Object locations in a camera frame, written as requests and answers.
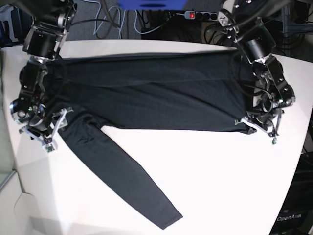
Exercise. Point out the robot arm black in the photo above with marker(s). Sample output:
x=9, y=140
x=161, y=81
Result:
x=242, y=22
x=48, y=32

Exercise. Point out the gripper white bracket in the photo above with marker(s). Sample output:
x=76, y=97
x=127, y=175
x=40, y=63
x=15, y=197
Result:
x=43, y=128
x=266, y=123

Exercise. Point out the blue box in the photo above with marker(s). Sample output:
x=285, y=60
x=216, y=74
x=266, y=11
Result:
x=152, y=4

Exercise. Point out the white power strip red switch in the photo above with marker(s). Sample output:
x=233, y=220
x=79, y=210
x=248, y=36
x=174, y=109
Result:
x=201, y=16

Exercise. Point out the black long-sleeve T-shirt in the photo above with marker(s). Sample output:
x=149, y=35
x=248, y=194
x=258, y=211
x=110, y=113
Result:
x=153, y=92

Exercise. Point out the black OpenArm equipment case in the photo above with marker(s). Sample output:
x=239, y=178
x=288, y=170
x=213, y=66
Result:
x=296, y=214

